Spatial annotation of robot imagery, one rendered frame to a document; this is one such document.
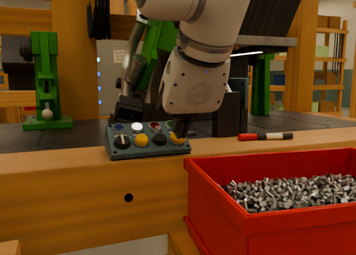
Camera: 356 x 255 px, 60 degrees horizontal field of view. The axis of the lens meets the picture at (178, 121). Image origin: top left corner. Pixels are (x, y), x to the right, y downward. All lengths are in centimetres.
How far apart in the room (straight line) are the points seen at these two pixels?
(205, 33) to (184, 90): 10
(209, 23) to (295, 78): 113
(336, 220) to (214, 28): 26
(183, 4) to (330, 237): 29
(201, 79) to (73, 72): 71
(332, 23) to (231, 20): 711
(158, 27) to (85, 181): 42
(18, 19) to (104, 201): 82
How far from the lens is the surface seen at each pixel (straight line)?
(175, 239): 50
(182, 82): 46
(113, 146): 56
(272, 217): 31
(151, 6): 37
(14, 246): 43
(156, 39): 78
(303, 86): 152
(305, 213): 33
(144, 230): 60
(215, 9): 40
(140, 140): 56
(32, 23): 123
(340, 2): 1213
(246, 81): 78
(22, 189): 55
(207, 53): 43
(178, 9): 38
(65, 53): 112
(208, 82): 48
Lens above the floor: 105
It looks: 8 degrees down
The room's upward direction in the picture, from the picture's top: straight up
